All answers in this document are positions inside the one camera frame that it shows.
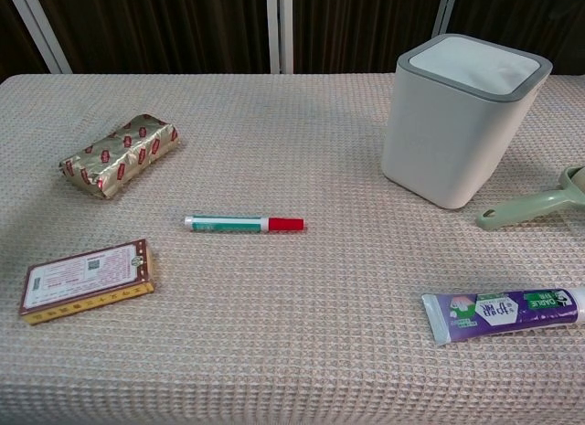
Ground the white bin with grey rim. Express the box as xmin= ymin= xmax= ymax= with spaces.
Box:
xmin=380 ymin=34 xmax=554 ymax=210

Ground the white bin lid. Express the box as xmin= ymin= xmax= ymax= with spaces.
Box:
xmin=408 ymin=37 xmax=541 ymax=91

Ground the red capped marker pen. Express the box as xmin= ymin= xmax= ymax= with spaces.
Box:
xmin=184 ymin=214 xmax=305 ymax=234

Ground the beige waffle tablecloth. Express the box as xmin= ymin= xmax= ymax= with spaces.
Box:
xmin=0 ymin=71 xmax=585 ymax=425

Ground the gold foil wrapped packet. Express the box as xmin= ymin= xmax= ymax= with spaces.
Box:
xmin=58 ymin=113 xmax=181 ymax=200

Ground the brown and yellow box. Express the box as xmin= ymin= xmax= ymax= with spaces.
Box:
xmin=18 ymin=239 xmax=155 ymax=327

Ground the purple toothpaste tube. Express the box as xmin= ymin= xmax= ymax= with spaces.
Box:
xmin=420 ymin=286 xmax=585 ymax=345

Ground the green plastic scoop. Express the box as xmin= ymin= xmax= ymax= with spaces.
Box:
xmin=475 ymin=165 xmax=585 ymax=231

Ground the white frame post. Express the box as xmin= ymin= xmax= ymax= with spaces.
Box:
xmin=5 ymin=0 xmax=73 ymax=75
xmin=268 ymin=0 xmax=295 ymax=75
xmin=431 ymin=0 xmax=461 ymax=40

